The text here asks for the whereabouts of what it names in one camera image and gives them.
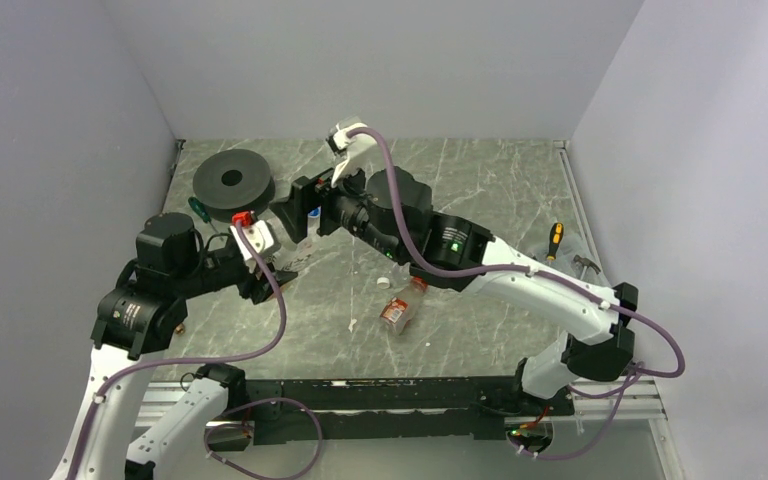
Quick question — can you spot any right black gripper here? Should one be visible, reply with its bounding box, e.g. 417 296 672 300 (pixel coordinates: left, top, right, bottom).
269 152 407 264

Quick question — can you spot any green fruit tea bottle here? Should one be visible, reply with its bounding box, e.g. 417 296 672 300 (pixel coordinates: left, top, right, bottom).
273 220 317 273

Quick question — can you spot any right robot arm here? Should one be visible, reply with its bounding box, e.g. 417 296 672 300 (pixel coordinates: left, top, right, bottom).
270 168 634 415

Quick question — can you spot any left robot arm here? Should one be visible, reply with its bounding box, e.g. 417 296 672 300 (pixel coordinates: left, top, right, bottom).
54 212 280 479

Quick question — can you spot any small orange cap bottle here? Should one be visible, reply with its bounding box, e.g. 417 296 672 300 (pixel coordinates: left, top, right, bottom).
379 277 428 335

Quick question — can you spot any black filament spool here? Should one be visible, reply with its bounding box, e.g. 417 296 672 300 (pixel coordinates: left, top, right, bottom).
192 149 276 223

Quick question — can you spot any yellow black screwdriver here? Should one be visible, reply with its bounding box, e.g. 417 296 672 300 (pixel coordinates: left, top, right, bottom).
546 222 565 263

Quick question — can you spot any small metal hammer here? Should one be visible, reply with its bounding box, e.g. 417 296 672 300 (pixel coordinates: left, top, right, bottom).
573 255 602 279

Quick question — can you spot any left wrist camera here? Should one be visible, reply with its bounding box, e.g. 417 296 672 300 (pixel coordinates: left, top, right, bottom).
229 211 281 273

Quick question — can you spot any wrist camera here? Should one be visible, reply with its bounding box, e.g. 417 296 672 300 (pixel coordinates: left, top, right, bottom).
326 116 377 187
229 211 281 273

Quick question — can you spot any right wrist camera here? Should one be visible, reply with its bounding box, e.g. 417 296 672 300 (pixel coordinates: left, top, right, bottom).
326 116 377 187

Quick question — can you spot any green handled screwdriver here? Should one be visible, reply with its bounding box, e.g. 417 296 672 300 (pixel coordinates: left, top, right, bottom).
187 196 219 233

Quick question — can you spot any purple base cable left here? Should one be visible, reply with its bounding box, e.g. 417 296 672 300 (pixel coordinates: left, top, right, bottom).
203 397 324 480

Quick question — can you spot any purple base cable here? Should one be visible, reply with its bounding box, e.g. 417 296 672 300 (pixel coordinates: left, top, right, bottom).
203 397 324 480
506 367 654 463

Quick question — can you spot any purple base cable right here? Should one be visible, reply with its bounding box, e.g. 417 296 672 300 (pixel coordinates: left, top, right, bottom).
506 367 654 463

